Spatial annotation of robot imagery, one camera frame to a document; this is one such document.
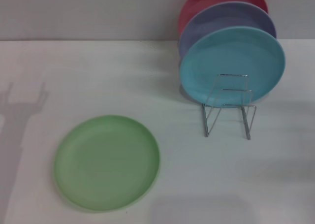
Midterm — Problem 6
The silver wire plate rack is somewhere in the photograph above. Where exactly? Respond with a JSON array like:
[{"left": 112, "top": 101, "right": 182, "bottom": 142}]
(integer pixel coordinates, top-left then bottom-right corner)
[{"left": 201, "top": 73, "right": 257, "bottom": 140}]

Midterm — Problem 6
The green round plate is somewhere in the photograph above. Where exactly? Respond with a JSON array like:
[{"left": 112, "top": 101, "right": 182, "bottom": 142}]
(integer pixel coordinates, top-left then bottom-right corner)
[{"left": 53, "top": 114, "right": 161, "bottom": 214}]

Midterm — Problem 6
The purple round plate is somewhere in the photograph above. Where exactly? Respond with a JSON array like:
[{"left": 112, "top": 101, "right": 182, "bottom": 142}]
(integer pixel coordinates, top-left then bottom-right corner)
[{"left": 178, "top": 1, "right": 277, "bottom": 60}]

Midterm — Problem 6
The teal blue round plate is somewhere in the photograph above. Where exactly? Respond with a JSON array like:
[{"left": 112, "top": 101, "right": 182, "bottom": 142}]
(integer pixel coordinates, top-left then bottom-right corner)
[{"left": 179, "top": 26, "right": 286, "bottom": 108}]

